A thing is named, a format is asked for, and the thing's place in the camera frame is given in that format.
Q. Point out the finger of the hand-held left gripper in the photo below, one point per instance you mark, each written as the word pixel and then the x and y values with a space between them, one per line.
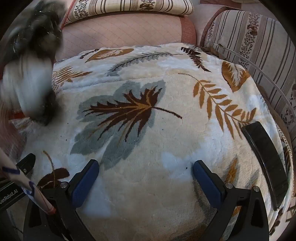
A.
pixel 26 164

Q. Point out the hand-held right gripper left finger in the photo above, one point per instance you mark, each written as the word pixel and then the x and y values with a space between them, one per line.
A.
pixel 85 183

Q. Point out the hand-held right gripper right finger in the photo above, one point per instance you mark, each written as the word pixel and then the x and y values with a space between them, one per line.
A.
pixel 208 185

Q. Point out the leaf print fleece blanket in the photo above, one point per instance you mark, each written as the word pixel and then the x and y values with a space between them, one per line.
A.
pixel 161 143

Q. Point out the black smartphone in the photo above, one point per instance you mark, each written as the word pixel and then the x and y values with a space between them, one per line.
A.
pixel 266 162

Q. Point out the white lace cloth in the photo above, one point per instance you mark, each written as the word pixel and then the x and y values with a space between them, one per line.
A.
pixel 285 143

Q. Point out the dark and white fuzzy bundle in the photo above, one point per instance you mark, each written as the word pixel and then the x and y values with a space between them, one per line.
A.
pixel 30 69

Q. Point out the clear thin tube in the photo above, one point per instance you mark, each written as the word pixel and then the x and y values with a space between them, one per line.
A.
pixel 261 74

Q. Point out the grey striped floral cushion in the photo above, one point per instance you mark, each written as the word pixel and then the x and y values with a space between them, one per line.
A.
pixel 252 41

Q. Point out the pink quilted sofa seat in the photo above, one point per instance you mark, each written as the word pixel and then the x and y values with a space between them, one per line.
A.
pixel 120 32

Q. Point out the cream striped floral cushion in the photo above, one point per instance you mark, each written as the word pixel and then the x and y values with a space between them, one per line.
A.
pixel 129 8

